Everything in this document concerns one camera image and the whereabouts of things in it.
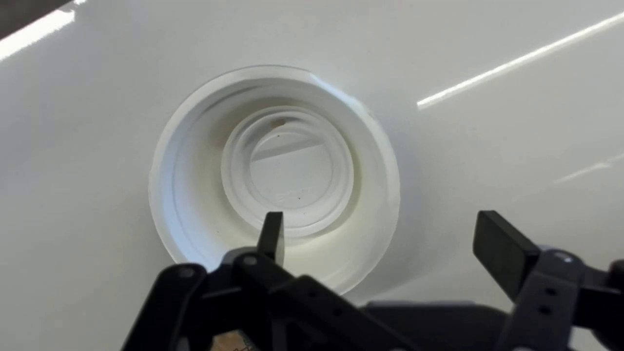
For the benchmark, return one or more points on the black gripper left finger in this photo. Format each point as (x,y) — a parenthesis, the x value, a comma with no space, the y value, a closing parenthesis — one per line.
(274,298)

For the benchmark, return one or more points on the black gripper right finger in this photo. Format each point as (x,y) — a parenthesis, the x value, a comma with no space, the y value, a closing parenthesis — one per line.
(553,292)

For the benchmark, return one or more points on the white bowl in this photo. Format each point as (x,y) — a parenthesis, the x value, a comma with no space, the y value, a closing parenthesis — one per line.
(196,195)

